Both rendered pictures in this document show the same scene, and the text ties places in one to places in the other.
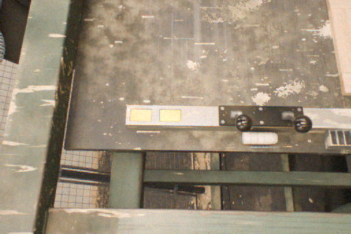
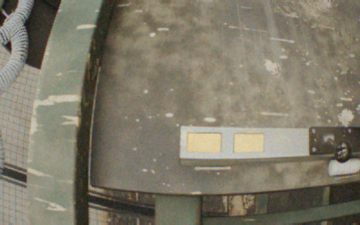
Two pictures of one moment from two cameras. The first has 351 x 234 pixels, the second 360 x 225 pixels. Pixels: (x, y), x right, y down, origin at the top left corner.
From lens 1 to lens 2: 20 cm
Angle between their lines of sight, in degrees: 2
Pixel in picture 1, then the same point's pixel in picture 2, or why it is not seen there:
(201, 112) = (290, 137)
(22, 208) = not seen: outside the picture
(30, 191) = not seen: outside the picture
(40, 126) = (62, 154)
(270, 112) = (357, 134)
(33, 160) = (62, 198)
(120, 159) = (169, 205)
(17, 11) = (44, 11)
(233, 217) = not seen: outside the picture
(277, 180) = (350, 211)
